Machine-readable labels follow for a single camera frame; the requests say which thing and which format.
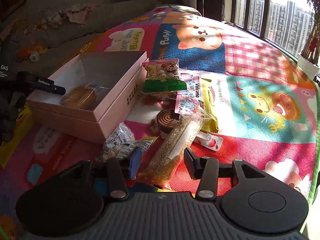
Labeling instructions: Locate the white red biscuit packet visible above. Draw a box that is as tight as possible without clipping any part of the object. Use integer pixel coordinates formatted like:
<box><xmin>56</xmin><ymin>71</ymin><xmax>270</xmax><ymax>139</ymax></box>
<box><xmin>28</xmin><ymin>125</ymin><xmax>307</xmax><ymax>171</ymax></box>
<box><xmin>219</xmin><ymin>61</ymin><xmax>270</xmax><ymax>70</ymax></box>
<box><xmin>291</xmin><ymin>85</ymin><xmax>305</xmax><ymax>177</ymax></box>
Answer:
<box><xmin>96</xmin><ymin>122</ymin><xmax>157</xmax><ymax>163</ymax></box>

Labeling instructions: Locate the long sesame bar packet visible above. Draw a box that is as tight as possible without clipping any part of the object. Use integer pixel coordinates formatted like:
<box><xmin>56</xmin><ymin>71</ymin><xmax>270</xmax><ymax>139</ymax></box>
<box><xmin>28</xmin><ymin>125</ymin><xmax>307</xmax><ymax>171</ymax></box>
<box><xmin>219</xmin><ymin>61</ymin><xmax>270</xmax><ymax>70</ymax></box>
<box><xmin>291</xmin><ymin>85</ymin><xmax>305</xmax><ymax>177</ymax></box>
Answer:
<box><xmin>137</xmin><ymin>112</ymin><xmax>204</xmax><ymax>189</ymax></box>

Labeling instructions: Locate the yellow snack packet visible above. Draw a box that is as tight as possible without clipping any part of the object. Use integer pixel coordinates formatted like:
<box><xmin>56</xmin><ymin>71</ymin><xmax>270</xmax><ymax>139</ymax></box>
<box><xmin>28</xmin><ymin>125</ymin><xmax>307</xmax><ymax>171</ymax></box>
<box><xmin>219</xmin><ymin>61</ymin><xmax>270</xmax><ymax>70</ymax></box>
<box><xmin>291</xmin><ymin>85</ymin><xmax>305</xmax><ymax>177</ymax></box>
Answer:
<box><xmin>201</xmin><ymin>79</ymin><xmax>219</xmax><ymax>133</ymax></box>

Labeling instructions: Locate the brown bread bun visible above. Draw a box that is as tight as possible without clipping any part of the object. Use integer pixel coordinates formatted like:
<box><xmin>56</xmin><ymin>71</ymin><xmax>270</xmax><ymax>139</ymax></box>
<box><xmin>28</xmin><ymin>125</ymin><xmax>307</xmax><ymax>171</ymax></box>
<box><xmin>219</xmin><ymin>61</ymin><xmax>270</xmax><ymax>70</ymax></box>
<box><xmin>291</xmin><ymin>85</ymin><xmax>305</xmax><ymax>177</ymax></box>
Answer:
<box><xmin>60</xmin><ymin>83</ymin><xmax>110</xmax><ymax>111</ymax></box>

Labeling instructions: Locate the pink cardboard box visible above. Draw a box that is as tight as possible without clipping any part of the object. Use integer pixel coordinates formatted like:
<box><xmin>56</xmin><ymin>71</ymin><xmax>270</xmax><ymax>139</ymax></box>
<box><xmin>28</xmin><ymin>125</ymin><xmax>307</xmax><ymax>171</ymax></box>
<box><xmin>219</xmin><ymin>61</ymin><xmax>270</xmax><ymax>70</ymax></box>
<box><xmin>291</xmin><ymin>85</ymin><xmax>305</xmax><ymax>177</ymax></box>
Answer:
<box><xmin>27</xmin><ymin>51</ymin><xmax>147</xmax><ymax>143</ymax></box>

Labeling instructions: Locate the green white ball snack bag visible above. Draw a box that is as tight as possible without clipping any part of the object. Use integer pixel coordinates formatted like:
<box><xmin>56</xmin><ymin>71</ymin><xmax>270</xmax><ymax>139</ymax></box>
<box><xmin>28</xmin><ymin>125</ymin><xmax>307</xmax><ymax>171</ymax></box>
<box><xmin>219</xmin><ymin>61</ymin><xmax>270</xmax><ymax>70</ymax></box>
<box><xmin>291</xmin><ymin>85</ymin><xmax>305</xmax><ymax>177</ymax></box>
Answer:
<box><xmin>142</xmin><ymin>59</ymin><xmax>187</xmax><ymax>97</ymax></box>

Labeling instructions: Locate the pink white jelly packet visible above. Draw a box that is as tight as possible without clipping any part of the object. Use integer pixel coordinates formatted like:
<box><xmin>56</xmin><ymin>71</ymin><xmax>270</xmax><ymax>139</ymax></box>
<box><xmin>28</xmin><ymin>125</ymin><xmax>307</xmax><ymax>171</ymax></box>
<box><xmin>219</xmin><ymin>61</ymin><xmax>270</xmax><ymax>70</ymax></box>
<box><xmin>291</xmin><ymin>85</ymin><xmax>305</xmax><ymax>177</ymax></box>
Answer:
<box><xmin>194</xmin><ymin>132</ymin><xmax>223</xmax><ymax>151</ymax></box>

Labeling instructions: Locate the orange yellow baby toy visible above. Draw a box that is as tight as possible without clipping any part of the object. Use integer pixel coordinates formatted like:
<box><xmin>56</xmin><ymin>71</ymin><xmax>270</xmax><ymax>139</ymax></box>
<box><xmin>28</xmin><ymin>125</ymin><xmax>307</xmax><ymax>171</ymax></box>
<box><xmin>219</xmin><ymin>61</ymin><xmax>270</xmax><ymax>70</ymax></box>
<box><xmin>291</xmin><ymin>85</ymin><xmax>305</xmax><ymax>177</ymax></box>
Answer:
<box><xmin>16</xmin><ymin>42</ymin><xmax>48</xmax><ymax>63</ymax></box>

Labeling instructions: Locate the grey sofa bed cushion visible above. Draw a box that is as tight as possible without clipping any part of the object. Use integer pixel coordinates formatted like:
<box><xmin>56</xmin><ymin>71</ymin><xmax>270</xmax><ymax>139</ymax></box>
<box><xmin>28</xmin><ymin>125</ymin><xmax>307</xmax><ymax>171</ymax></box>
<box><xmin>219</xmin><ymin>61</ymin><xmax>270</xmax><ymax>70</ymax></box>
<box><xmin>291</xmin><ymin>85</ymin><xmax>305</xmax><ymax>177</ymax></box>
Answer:
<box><xmin>1</xmin><ymin>0</ymin><xmax>160</xmax><ymax>76</ymax></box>

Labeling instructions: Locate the brown spiral roll cake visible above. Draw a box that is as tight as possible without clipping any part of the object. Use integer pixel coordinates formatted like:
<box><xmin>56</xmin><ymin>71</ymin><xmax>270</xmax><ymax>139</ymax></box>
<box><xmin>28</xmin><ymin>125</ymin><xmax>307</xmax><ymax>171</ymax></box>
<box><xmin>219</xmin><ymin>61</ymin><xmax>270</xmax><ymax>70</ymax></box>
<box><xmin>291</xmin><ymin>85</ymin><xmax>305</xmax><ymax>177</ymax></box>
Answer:
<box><xmin>150</xmin><ymin>109</ymin><xmax>180</xmax><ymax>139</ymax></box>

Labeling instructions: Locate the pink Volcano candy packet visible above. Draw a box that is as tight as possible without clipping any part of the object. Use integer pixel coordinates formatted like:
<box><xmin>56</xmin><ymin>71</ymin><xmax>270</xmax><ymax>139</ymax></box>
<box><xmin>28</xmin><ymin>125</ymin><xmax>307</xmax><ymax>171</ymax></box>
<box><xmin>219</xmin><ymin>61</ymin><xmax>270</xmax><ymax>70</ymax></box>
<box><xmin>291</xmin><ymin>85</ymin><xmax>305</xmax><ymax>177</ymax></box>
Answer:
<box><xmin>175</xmin><ymin>72</ymin><xmax>205</xmax><ymax>115</ymax></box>

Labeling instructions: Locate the pink floral cloth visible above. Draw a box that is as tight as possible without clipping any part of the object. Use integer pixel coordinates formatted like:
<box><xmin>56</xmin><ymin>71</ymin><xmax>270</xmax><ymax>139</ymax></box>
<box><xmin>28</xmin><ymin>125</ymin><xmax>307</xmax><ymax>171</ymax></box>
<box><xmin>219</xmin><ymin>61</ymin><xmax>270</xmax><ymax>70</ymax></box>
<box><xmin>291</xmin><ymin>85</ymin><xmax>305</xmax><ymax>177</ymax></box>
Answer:
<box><xmin>23</xmin><ymin>3</ymin><xmax>100</xmax><ymax>35</ymax></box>

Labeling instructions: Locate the colourful cartoon play mat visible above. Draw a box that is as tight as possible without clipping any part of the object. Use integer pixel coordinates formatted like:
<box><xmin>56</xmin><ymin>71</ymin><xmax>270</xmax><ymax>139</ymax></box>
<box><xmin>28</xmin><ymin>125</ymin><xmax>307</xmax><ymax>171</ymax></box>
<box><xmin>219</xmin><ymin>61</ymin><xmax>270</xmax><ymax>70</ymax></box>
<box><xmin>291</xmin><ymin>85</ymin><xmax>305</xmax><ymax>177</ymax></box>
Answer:
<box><xmin>1</xmin><ymin>6</ymin><xmax>319</xmax><ymax>239</ymax></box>

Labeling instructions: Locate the potted palm plant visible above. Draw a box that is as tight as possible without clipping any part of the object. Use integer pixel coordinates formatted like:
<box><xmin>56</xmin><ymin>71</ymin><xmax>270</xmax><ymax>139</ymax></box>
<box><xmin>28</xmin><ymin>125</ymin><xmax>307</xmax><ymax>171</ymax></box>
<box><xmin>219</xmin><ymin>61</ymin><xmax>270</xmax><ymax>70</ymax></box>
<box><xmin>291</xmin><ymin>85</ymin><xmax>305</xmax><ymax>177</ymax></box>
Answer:
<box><xmin>298</xmin><ymin>0</ymin><xmax>319</xmax><ymax>80</ymax></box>

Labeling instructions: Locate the window frame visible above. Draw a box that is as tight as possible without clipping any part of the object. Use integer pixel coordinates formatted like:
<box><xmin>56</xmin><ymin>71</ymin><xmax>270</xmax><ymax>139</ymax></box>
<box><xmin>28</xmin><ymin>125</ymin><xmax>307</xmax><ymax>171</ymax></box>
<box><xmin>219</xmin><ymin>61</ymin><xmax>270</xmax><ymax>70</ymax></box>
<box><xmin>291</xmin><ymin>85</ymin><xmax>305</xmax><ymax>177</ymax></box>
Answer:
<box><xmin>232</xmin><ymin>0</ymin><xmax>313</xmax><ymax>57</ymax></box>

